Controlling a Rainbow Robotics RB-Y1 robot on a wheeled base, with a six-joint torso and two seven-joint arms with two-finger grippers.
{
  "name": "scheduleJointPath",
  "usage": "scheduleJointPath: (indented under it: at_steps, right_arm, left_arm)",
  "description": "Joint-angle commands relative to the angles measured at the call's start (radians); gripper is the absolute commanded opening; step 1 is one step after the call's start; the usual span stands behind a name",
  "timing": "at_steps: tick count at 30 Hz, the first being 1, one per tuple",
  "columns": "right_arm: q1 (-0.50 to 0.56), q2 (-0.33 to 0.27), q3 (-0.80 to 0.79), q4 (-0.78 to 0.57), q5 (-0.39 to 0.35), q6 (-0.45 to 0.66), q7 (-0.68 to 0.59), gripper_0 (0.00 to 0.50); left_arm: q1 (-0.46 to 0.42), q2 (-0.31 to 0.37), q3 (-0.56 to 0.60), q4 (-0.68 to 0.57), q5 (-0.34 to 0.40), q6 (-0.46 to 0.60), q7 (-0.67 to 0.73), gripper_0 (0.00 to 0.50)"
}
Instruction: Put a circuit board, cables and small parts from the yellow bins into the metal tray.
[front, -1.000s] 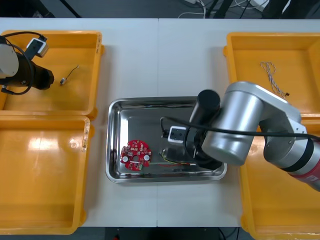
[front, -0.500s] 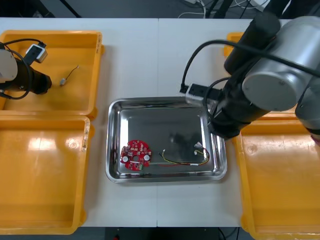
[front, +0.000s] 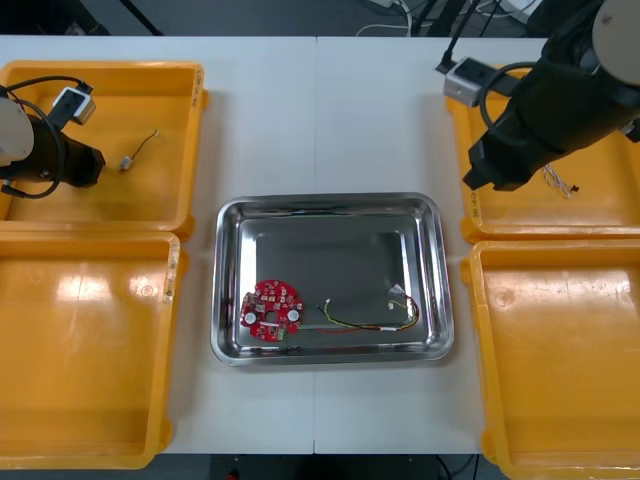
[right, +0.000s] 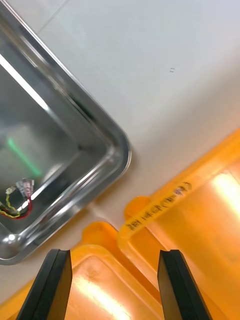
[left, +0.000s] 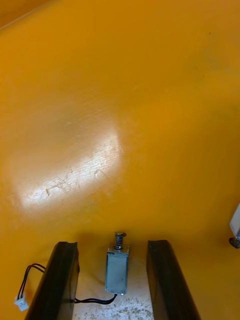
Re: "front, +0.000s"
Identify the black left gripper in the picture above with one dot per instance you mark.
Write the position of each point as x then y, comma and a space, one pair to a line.
82, 162

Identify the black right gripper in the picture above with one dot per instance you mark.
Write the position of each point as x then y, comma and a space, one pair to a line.
507, 155

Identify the silver-grey and black right arm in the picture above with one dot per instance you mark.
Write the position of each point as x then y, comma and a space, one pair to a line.
575, 90

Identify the silver-grey and black left arm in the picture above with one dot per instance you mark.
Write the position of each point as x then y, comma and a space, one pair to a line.
11, 135

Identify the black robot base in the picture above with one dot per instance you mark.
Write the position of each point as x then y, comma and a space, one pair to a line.
320, 467

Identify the yellow-orange plastic bin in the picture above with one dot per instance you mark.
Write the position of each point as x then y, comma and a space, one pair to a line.
565, 360
150, 200
85, 350
575, 215

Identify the steel tray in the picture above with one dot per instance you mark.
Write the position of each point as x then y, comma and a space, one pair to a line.
325, 260

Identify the round red circuit board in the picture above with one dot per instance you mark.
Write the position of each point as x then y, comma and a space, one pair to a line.
272, 305

